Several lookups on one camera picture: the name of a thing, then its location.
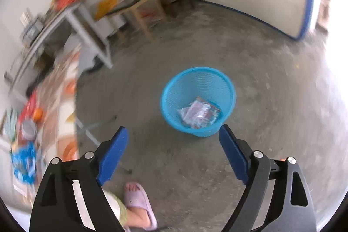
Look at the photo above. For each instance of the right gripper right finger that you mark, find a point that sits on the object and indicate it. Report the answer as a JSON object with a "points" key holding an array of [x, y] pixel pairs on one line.
{"points": [[276, 195]]}

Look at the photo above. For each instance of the red snack bag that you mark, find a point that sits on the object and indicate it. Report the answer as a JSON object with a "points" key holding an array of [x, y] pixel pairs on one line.
{"points": [[28, 112]]}

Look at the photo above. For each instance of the patterned tablecloth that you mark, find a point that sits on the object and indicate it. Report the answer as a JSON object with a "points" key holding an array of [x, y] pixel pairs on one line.
{"points": [[54, 132]]}

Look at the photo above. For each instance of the white metal shelf table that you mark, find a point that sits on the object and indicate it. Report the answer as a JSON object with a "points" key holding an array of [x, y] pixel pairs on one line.
{"points": [[75, 18]]}

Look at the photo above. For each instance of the purple slipper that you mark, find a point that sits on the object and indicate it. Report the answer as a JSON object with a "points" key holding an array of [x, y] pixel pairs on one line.
{"points": [[138, 208]]}

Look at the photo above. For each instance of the clear zip bag red stripe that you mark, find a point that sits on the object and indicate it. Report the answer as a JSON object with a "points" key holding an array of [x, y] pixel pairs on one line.
{"points": [[199, 114]]}

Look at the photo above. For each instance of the blue plastic bag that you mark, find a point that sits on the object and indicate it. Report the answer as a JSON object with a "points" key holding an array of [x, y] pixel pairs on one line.
{"points": [[24, 163]]}

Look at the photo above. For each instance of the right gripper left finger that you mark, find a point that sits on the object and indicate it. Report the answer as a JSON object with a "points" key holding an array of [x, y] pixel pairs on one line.
{"points": [[70, 196]]}

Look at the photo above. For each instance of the blue plastic waste basket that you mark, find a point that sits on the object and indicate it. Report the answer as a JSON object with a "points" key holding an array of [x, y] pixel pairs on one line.
{"points": [[208, 83]]}

